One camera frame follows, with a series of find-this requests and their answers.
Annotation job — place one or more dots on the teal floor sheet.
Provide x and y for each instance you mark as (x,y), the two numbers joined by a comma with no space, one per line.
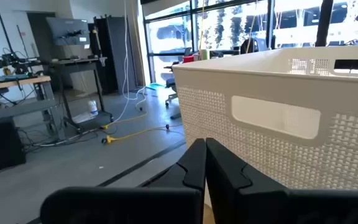
(154,86)

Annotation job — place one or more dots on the small black robot arm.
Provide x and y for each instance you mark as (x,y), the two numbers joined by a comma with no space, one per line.
(11,60)

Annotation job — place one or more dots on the black window pillar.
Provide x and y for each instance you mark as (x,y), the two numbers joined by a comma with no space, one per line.
(326,21)

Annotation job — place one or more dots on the black tall cabinet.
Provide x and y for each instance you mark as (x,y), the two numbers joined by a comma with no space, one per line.
(117,53)

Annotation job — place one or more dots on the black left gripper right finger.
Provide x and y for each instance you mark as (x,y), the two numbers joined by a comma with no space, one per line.
(259,205)

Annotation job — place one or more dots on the white perforated plastic basket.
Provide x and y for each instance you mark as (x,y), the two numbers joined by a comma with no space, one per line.
(259,84)

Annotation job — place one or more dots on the red container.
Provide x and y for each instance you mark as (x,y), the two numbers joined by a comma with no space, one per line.
(189,59)

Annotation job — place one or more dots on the black slanted pole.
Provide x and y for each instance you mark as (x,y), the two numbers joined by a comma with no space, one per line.
(4,28)

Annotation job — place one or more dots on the black rolling cart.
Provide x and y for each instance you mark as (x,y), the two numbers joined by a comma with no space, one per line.
(73,61)

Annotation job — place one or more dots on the white plastic jug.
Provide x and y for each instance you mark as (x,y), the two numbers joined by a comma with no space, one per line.
(93,109)

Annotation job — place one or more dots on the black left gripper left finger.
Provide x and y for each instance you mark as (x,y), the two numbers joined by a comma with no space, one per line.
(120,205)

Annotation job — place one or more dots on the wooden-top workbench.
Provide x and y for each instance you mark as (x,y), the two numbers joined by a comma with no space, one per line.
(11,83)

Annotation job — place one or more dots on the wheeled office chair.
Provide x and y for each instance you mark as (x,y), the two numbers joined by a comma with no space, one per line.
(170,83)

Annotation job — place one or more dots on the black office chair back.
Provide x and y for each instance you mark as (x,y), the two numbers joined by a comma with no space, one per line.
(250,46)

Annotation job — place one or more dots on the pale green roll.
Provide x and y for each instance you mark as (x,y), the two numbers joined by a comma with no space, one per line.
(205,54)

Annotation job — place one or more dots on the grey monitor panel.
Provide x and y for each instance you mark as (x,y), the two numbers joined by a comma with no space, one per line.
(64,28)

